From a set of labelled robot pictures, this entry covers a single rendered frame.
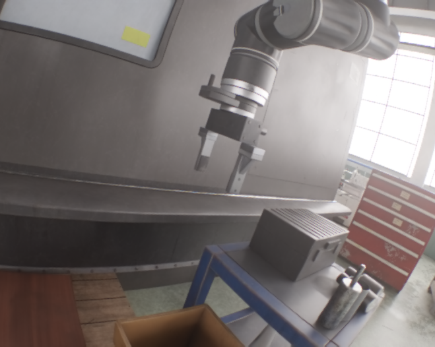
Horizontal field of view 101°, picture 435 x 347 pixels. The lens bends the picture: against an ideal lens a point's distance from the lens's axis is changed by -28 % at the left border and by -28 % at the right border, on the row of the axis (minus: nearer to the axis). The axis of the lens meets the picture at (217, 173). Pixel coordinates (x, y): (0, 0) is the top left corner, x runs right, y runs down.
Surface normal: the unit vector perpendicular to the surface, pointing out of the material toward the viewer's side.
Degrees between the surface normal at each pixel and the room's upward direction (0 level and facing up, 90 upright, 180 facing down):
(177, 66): 86
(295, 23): 117
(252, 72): 90
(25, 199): 31
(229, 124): 90
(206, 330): 90
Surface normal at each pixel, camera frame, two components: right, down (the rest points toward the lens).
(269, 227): -0.76, -0.11
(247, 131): 0.54, 0.34
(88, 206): 0.56, -0.62
